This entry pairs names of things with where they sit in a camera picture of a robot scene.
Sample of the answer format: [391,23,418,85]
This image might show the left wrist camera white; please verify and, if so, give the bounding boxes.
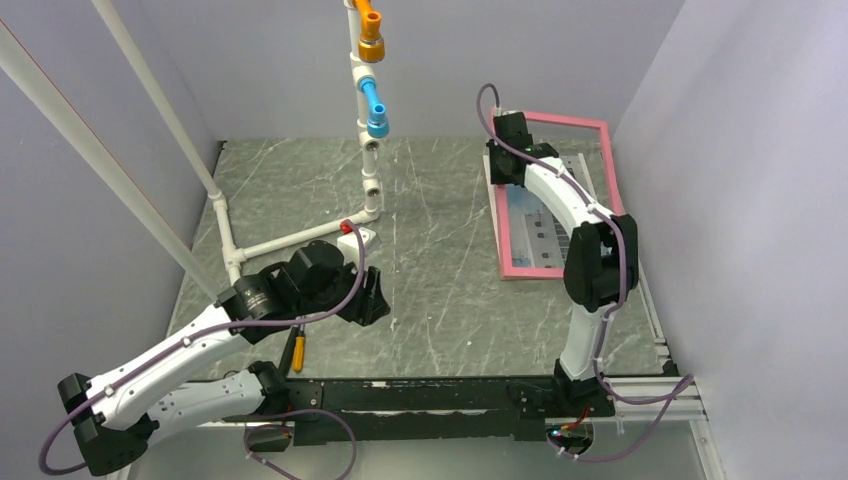
[335,222,381,265]

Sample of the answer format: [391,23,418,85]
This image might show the building photo print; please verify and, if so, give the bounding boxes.
[488,154,611,280]

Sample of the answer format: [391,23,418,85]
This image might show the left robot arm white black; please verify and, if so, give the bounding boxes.
[58,234,391,476]

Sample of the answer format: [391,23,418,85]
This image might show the white pvc pipe structure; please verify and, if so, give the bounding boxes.
[92,1,383,282]

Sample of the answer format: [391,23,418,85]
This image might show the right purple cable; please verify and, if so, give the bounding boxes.
[475,82,696,464]

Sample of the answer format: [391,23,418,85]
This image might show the blue pipe nozzle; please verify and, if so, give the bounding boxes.
[358,76,390,138]

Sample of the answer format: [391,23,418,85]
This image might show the white diagonal pole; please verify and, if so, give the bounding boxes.
[1,22,219,299]

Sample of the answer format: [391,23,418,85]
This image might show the purple cable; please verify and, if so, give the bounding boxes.
[38,223,369,480]
[475,82,696,464]

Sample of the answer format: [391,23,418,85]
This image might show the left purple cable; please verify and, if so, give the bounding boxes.
[38,223,369,480]

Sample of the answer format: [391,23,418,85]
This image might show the orange pipe nozzle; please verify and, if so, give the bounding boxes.
[353,0,385,64]

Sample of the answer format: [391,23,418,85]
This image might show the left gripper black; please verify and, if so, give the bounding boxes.
[297,255,390,326]

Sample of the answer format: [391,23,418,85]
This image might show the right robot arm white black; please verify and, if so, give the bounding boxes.
[484,111,639,415]

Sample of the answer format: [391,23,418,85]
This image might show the pink photo frame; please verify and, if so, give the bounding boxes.
[488,111,624,280]

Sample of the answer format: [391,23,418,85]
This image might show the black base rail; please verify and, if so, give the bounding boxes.
[244,375,615,446]

